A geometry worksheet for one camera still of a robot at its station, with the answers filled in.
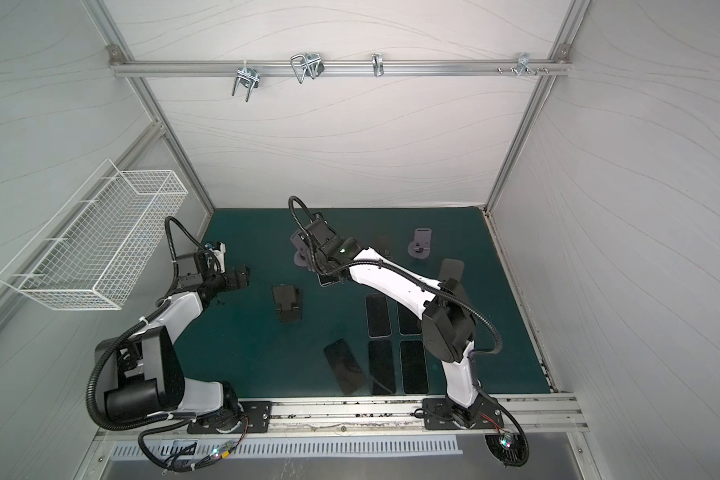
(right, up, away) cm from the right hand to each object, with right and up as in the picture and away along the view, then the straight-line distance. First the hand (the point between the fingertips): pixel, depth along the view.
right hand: (326, 241), depth 85 cm
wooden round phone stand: (+38, -9, +5) cm, 39 cm away
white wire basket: (-52, -2, -17) cm, 55 cm away
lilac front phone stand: (-12, -6, +20) cm, 24 cm away
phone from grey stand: (+25, -36, -2) cm, 44 cm away
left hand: (-29, -8, +7) cm, 31 cm away
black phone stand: (-12, -17, +2) cm, 21 cm away
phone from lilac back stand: (+16, -35, -3) cm, 39 cm away
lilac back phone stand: (+31, -2, +19) cm, 36 cm away
